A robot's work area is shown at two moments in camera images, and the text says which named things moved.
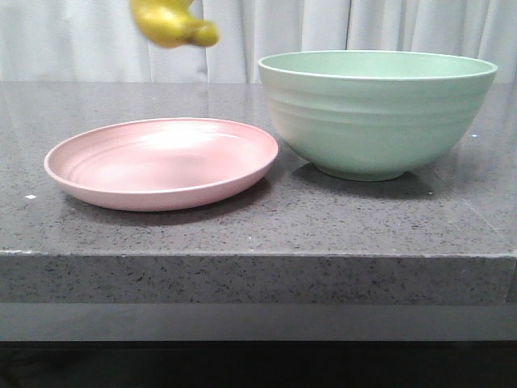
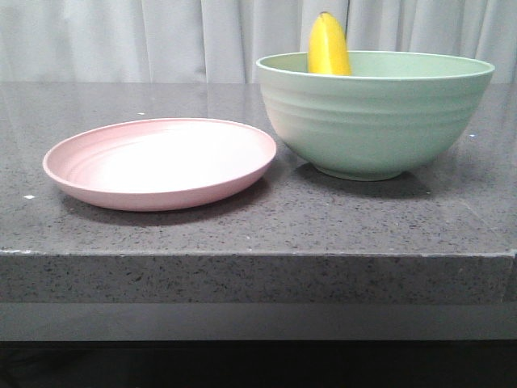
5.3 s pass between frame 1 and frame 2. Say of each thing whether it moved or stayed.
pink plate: stayed
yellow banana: moved
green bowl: stayed
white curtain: stayed
